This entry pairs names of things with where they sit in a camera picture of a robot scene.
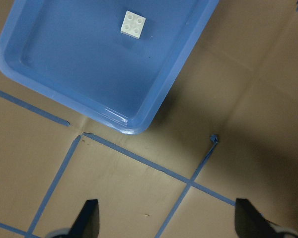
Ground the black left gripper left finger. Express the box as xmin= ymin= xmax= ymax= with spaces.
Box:
xmin=67 ymin=199 xmax=100 ymax=238

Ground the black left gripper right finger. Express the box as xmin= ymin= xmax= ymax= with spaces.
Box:
xmin=234 ymin=198 xmax=283 ymax=238

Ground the white block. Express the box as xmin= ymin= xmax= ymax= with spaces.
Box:
xmin=120 ymin=10 xmax=146 ymax=40

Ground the blue plastic tray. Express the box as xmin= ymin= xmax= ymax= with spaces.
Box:
xmin=0 ymin=0 xmax=218 ymax=134

